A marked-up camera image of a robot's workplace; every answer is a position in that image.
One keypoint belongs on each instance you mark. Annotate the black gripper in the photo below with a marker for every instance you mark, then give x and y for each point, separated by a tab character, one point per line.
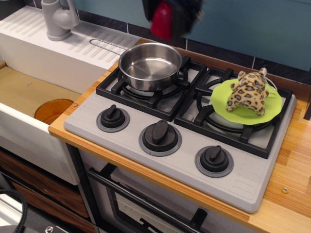
185	13

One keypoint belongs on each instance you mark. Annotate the red toy sweet potato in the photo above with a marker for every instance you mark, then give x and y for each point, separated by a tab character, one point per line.
162	21

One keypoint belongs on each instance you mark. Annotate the leopard spotted stuffed cheetah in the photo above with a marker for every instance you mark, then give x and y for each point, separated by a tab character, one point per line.
249	92

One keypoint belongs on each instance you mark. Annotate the stainless steel pan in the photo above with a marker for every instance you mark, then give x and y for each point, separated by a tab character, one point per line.
146	67

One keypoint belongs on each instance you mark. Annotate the black left stove knob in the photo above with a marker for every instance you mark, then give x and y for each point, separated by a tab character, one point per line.
112	119

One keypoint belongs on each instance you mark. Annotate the black stove knob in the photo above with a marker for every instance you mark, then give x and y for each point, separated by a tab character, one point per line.
214	161
112	119
160	139

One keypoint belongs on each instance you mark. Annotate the black middle stove knob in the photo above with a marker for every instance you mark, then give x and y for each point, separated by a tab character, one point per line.
160	139

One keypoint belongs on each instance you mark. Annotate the lime green plate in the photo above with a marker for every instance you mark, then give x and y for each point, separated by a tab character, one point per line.
242	115

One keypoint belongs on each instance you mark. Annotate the black right stove knob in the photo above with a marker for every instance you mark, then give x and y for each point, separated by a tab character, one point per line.
214	161

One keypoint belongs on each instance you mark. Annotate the grey toy stove top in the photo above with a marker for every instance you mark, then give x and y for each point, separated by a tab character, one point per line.
243	187

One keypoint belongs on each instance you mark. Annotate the black left burner grate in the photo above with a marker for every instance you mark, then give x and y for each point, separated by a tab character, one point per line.
163	104

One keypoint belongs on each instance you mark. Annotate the black burner grate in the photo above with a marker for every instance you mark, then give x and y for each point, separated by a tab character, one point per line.
163	104
198	115

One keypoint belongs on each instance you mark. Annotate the black right burner grate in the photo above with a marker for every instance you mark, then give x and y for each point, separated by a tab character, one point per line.
198	115

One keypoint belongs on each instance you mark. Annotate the grey toy faucet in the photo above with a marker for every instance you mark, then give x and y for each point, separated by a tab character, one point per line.
59	21

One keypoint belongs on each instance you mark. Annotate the white toy sink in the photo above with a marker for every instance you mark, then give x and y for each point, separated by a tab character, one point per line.
35	70

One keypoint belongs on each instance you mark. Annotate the orange sink drain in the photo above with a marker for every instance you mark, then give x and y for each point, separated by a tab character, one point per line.
51	110

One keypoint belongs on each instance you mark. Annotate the oven door with window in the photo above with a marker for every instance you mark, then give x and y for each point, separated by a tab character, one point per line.
136	205

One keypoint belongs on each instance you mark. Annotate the wooden drawer fronts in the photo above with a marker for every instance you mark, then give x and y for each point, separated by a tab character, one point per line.
46	192

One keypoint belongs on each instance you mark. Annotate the black oven door handle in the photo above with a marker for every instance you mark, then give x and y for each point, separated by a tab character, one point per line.
104	178

